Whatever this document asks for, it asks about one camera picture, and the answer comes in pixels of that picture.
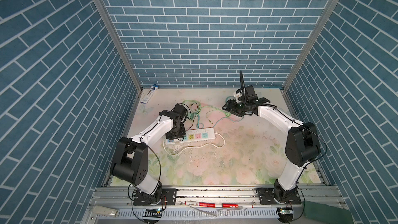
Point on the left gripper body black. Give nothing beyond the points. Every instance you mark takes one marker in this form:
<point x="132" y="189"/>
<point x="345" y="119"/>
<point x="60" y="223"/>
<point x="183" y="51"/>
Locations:
<point x="180" y="131"/>

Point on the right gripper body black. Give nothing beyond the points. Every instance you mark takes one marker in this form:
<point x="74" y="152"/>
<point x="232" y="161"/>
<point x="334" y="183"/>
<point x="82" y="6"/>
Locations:
<point x="238" y="109"/>

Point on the white power strip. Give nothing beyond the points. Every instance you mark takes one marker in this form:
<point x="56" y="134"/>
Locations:
<point x="195" y="135"/>

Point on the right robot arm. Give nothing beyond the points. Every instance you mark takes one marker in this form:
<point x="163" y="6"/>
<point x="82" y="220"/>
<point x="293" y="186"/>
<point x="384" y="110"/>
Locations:
<point x="302" y="142"/>

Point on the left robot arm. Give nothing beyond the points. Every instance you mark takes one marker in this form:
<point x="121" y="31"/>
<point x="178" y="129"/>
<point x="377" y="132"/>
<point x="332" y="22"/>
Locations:
<point x="130" y="161"/>

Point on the blue white small box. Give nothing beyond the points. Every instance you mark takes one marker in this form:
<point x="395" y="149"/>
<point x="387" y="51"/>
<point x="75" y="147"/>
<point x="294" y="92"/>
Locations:
<point x="145" y="100"/>

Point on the beige remote box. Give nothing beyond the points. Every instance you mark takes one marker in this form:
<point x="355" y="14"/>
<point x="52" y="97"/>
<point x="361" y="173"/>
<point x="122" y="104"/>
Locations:
<point x="105" y="211"/>

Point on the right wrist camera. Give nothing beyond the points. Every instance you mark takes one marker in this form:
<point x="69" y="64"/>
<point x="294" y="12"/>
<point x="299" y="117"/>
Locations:
<point x="239" y="95"/>

